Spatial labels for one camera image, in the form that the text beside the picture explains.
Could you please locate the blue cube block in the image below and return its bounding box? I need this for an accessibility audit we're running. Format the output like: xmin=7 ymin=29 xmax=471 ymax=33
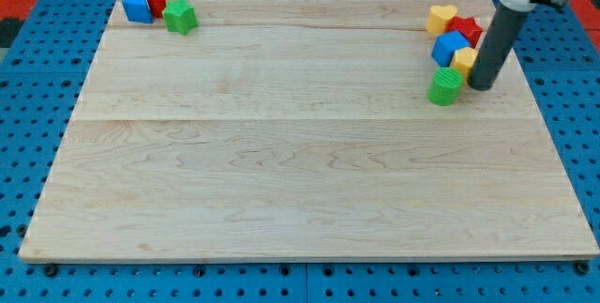
xmin=431 ymin=31 xmax=471 ymax=67

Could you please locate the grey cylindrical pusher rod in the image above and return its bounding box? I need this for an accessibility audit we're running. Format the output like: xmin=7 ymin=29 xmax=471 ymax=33
xmin=468 ymin=4 xmax=529 ymax=91

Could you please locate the blue triangle block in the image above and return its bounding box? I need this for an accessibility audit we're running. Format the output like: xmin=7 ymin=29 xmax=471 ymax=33
xmin=122 ymin=0 xmax=153 ymax=23

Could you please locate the yellow hexagon block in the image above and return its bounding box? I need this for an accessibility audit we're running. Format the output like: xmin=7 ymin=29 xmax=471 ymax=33
xmin=449 ymin=47 xmax=479 ymax=83

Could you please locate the green cylinder block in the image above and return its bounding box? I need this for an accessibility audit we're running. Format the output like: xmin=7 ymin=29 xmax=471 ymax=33
xmin=427 ymin=68 xmax=464 ymax=106

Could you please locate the green star block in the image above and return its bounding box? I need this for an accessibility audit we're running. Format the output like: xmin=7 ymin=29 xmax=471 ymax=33
xmin=162 ymin=0 xmax=198 ymax=36

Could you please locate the light wooden board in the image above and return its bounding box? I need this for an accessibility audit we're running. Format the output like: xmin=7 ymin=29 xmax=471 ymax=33
xmin=20 ymin=0 xmax=599 ymax=264

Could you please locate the red star block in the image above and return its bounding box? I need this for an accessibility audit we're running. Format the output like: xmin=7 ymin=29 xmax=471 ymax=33
xmin=445 ymin=16 xmax=483 ymax=48

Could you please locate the yellow heart block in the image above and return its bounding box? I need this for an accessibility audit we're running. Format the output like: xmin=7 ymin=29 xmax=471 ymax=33
xmin=426 ymin=5 xmax=458 ymax=36

